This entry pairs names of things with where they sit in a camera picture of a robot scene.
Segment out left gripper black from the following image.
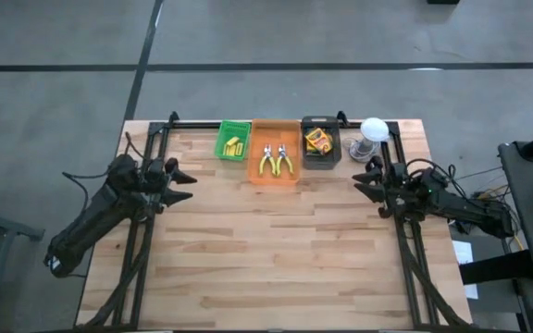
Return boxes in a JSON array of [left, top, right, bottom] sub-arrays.
[[141, 157, 199, 212]]

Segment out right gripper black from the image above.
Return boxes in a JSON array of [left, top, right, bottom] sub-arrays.
[[351, 155, 412, 220]]

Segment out green-handled pliers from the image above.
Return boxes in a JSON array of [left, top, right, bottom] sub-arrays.
[[275, 142, 295, 178], [258, 143, 278, 178]]

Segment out white mushroom-shaped lamp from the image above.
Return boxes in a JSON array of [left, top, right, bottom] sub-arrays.
[[348, 117, 390, 164]]

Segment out dark grey plastic bin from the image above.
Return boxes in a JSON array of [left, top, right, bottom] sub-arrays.
[[300, 115, 343, 171]]

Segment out green plastic basket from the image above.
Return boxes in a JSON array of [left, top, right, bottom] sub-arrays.
[[213, 119, 253, 163]]

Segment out orange translucent bin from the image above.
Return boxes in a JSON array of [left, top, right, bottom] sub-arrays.
[[246, 117, 304, 188]]

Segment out white paper sheet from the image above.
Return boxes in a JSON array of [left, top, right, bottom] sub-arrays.
[[452, 240, 480, 301]]

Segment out black flat bar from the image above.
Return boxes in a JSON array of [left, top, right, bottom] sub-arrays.
[[458, 249, 533, 287]]

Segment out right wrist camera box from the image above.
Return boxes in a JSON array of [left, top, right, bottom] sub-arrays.
[[388, 162, 408, 184]]

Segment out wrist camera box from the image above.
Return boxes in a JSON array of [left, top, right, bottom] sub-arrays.
[[144, 159, 167, 182], [388, 162, 408, 184]]

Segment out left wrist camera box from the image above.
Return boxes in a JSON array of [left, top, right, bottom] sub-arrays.
[[144, 159, 167, 182]]

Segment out black aluminium rig frame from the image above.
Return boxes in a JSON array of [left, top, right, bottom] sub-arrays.
[[77, 110, 474, 330]]

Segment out dark metal furniture frame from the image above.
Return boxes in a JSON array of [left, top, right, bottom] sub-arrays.
[[0, 202, 47, 333]]

